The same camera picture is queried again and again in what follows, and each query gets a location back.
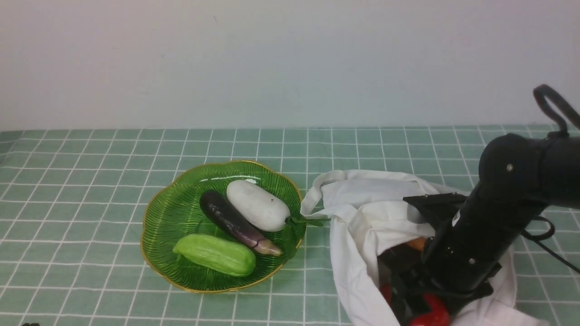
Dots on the purple eggplant in bowl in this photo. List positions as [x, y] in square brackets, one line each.
[221, 213]

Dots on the green glass bowl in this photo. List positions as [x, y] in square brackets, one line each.
[174, 212]

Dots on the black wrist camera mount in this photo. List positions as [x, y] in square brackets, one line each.
[437, 209]

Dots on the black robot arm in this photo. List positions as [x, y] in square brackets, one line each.
[518, 179]

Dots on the orange potato-like vegetable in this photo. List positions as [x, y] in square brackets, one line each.
[417, 244]

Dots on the red bell pepper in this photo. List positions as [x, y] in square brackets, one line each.
[416, 310]

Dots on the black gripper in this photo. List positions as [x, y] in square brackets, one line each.
[444, 268]

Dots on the light green gourd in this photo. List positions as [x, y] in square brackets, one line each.
[220, 255]

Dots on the white cloth bag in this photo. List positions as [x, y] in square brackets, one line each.
[368, 217]

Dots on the white radish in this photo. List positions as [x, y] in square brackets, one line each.
[261, 208]

